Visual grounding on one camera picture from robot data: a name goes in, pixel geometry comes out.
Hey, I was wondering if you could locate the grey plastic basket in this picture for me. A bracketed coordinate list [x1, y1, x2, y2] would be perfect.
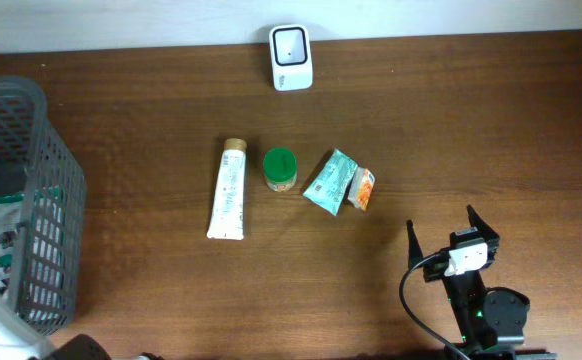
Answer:
[0, 76, 87, 335]

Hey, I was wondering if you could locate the teal wipes packet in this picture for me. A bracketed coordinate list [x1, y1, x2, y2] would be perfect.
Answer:
[303, 149, 358, 216]

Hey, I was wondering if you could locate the green lid jar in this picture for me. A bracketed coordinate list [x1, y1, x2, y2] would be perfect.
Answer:
[263, 148, 297, 192]

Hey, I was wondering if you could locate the black camera cable right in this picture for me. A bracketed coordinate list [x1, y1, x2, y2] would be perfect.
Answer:
[398, 251, 472, 360]

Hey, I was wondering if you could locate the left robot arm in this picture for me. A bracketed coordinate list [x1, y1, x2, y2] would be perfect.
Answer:
[0, 300, 111, 360]

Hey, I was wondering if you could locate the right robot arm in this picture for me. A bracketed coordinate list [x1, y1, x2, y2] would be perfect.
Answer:
[398, 206, 558, 360]

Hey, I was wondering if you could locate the green white package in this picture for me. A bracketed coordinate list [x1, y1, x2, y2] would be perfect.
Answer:
[0, 192, 64, 307]

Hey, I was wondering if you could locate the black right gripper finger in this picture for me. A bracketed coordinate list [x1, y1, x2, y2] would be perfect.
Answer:
[467, 205, 499, 239]
[406, 220, 424, 269]

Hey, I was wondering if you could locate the white tube tan cap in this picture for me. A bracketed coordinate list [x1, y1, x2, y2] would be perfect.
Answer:
[207, 138, 247, 241]

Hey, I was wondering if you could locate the orange small packet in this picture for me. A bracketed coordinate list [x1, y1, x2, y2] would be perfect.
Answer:
[347, 167, 375, 211]

